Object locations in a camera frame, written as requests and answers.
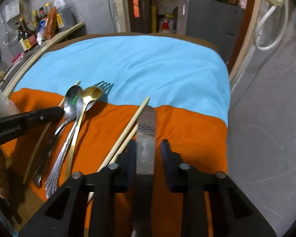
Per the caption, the white wall box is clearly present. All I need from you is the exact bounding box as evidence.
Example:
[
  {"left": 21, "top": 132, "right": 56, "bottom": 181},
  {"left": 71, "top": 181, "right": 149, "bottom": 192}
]
[{"left": 5, "top": 0, "right": 27, "bottom": 23}]

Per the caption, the red and white bottle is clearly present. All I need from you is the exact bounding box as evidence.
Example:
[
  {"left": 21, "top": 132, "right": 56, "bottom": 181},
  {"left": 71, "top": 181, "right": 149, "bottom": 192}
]
[{"left": 160, "top": 17, "right": 172, "bottom": 32}]

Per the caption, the small yellow-capped bottle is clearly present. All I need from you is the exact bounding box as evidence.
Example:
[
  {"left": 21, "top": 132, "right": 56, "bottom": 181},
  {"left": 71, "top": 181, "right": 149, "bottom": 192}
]
[{"left": 32, "top": 10, "right": 40, "bottom": 30}]

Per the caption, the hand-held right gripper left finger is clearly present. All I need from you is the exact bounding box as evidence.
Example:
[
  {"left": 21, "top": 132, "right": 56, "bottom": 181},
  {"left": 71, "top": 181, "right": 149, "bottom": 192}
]
[{"left": 18, "top": 139, "right": 139, "bottom": 237}]

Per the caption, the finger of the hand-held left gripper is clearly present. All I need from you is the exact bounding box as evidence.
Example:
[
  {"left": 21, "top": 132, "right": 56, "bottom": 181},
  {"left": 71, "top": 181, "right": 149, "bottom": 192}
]
[{"left": 27, "top": 106, "right": 65, "bottom": 129}]

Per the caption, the yellow roll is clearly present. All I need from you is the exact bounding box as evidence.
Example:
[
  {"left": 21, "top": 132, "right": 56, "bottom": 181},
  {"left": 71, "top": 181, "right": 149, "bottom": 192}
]
[{"left": 151, "top": 5, "right": 158, "bottom": 33}]

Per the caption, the pink plastic item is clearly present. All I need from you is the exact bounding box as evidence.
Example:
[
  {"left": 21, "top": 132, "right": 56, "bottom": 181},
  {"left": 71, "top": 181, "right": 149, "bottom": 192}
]
[{"left": 12, "top": 53, "right": 24, "bottom": 65}]

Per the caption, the white hose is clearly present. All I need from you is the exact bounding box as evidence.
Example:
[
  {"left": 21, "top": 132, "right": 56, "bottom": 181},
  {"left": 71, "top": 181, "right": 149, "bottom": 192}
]
[{"left": 253, "top": 5, "right": 289, "bottom": 51}]

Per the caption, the wire strainer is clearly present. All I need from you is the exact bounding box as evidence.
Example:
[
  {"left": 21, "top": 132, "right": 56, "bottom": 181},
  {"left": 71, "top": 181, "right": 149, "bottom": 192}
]
[{"left": 3, "top": 31, "right": 19, "bottom": 47}]

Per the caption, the gold spoon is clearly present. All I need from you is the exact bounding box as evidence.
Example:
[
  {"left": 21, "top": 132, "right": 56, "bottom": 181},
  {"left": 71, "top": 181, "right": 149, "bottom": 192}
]
[{"left": 65, "top": 86, "right": 103, "bottom": 181}]

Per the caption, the wooden chopstick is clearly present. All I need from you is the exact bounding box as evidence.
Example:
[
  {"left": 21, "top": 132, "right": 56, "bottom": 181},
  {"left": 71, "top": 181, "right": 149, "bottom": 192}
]
[
  {"left": 23, "top": 80, "right": 81, "bottom": 184},
  {"left": 115, "top": 125, "right": 139, "bottom": 157},
  {"left": 87, "top": 97, "right": 150, "bottom": 204}
]

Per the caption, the translucent plastic cup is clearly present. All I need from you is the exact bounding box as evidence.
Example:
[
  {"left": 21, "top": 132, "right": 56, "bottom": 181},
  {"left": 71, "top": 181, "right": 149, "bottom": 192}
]
[{"left": 0, "top": 86, "right": 21, "bottom": 122}]

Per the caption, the grey metal cabinet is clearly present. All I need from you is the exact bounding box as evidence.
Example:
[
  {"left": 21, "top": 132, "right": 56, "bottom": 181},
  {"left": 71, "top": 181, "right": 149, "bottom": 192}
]
[{"left": 178, "top": 0, "right": 246, "bottom": 45}]

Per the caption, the light blue cloth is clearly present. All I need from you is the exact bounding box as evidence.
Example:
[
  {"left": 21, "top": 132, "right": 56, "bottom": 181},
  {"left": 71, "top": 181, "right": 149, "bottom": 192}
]
[{"left": 13, "top": 35, "right": 231, "bottom": 126}]

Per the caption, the orange cloth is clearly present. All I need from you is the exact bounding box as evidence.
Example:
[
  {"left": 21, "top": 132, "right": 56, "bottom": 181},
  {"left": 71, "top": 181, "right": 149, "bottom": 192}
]
[{"left": 0, "top": 87, "right": 229, "bottom": 237}]

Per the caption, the silver fork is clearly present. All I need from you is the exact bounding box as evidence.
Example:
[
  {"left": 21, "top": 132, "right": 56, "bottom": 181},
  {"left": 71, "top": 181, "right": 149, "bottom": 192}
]
[{"left": 45, "top": 80, "right": 114, "bottom": 199}]

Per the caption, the dark soy sauce bottle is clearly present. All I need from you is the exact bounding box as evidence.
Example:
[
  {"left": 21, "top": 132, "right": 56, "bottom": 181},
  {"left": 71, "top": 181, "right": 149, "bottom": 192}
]
[{"left": 17, "top": 17, "right": 37, "bottom": 52}]

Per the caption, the silver spoon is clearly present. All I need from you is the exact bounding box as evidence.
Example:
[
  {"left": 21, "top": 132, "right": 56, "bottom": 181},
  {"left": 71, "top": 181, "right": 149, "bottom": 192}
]
[{"left": 33, "top": 85, "right": 83, "bottom": 188}]

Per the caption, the orange tag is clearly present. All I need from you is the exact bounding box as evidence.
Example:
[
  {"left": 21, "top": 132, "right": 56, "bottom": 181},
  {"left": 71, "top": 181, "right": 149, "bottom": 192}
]
[{"left": 133, "top": 0, "right": 141, "bottom": 18}]

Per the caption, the person's left hand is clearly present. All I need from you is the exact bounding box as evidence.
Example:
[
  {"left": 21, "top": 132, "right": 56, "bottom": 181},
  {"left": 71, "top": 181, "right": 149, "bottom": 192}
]
[{"left": 0, "top": 163, "right": 11, "bottom": 200}]

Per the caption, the blue and white packet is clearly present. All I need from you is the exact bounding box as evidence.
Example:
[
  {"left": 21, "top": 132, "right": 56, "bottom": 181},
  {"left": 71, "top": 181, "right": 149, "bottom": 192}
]
[{"left": 37, "top": 20, "right": 48, "bottom": 45}]

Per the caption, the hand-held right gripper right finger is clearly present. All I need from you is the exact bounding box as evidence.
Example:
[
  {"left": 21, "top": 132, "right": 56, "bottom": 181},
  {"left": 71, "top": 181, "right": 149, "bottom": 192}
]
[{"left": 160, "top": 139, "right": 278, "bottom": 237}]

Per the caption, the large jug with yellow cap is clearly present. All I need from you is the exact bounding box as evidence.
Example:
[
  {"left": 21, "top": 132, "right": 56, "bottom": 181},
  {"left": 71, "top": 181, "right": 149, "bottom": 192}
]
[{"left": 54, "top": 0, "right": 76, "bottom": 31}]

